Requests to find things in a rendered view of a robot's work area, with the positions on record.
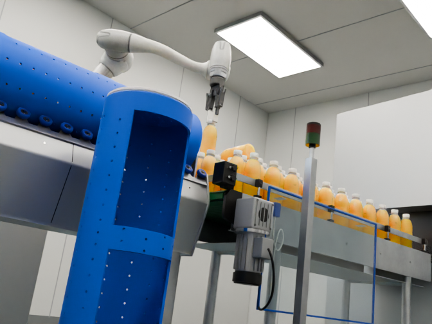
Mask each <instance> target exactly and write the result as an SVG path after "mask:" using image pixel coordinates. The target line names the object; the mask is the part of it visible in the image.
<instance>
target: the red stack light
mask: <svg viewBox="0 0 432 324"><path fill-rule="evenodd" d="M309 132H316V133H318V134H320V135H321V126H320V125H318V124H308V125H307V126H306V133H309Z"/></svg>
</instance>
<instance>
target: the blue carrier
mask: <svg viewBox="0 0 432 324"><path fill-rule="evenodd" d="M33 69H34V70H33ZM6 83H7V85H6ZM120 87H127V86H126V85H123V84H120V83H118V82H115V81H114V80H113V79H111V78H108V77H106V76H103V75H101V74H99V73H94V72H92V71H90V70H88V69H85V68H83V67H80V66H78V65H76V64H73V63H71V62H68V61H66V60H64V59H62V58H59V57H56V56H54V55H52V54H50V53H47V52H45V51H42V50H41V49H38V48H35V47H33V46H30V45H29V44H26V43H24V42H21V41H19V40H17V39H14V38H12V37H9V36H7V35H6V34H5V33H2V32H0V100H2V101H4V102H5V103H6V104H7V106H8V107H7V109H6V111H4V113H5V115H6V116H9V117H11V118H15V117H16V116H17V115H16V110H17V109H18V108H20V107H22V108H25V109H27V110H29V112H30V114H31V115H30V117H29V118H28V119H27V120H28V122H29V123H30V124H33V125H36V126H38V124H39V117H40V116H42V115H46V116H48V117H50V118H51V119H52V121H53V123H52V124H51V126H50V127H49V128H50V129H51V131H54V132H58V133H59V132H60V125H61V123H63V122H66V123H69V124H70V125H71V126H72V127H73V132H72V133H71V134H70V135H71V137H72V138H76V139H78V140H79V139H80V137H81V135H80V132H81V130H83V129H87V130H89V131H91V132H92V134H93V138H92V139H91V140H90V142H91V143H92V144H94V145H96V139H97V135H98V130H99V126H100V120H101V119H100V118H101V117H102V111H103V108H104V102H105V99H106V98H107V95H108V93H109V92H111V91H112V90H114V89H117V88H120ZM19 88H21V89H19ZM32 93H33V94H32ZM45 97H46V99H45ZM57 102H58V103H57ZM69 106H70V107H69ZM80 111H81V112H80ZM91 115H92V116H91ZM192 115H193V119H192V128H191V132H190V140H189V145H188V153H187V158H186V164H188V165H190V166H191V165H192V163H193V162H194V160H195V158H196V157H197V154H198V152H199V149H200V146H201V141H202V136H203V129H202V125H201V121H200V119H199V118H198V117H197V116H196V115H195V114H193V113H192Z"/></svg>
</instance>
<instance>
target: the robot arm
mask: <svg viewBox="0 0 432 324"><path fill-rule="evenodd" d="M96 43H97V44H98V45H99V47H101V48H102V49H104V50H105V51H104V53H103V55H102V57H101V58H100V61H99V65H97V66H96V67H95V68H94V69H93V70H92V72H94V73H99V74H101V75H103V76H106V77H108V78H112V77H117V76H118V75H120V74H122V73H124V72H127V71H128V70H129V69H130V68H131V67H132V64H133V60H134V57H133V53H153V54H156V55H159V56H161V57H163V58H166V59H168V60H170V61H172V62H174V63H176V64H178V65H180V66H182V67H184V68H186V69H188V70H190V71H193V72H195V73H198V74H201V75H203V76H204V77H205V79H207V80H209V81H210V87H211V89H210V92H209V93H206V107H205V110H206V111H208V114H207V120H206V123H208V120H212V121H213V122H215V123H217V121H218V115H219V109H220V108H221V107H222V106H223V103H224V95H225V92H226V89H225V88H224V84H225V82H226V81H227V80H228V78H229V75H230V64H231V46H230V44H229V43H228V42H226V41H223V40H221V41H217V42H216V43H215V44H214V46H213V49H212V51H211V57H210V60H209V61H207V62H205V63H199V62H195V61H192V60H190V59H189V58H187V57H185V56H184V55H182V54H180V53H178V52H176V51H175V50H173V49H171V48H169V47H168V46H165V45H164V44H161V43H159V42H156V41H153V40H150V39H146V38H144V37H141V36H139V35H136V34H133V33H129V32H127V31H122V30H114V29H107V30H101V31H99V32H98V34H97V37H96ZM214 103H215V107H214V108H213V106H214Z"/></svg>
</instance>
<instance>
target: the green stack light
mask: <svg viewBox="0 0 432 324"><path fill-rule="evenodd" d="M320 136H321V135H320V134H318V133H316V132H309V133H306V135H305V146H306V147H309V145H315V146H316V148H317V147H319V146H320Z"/></svg>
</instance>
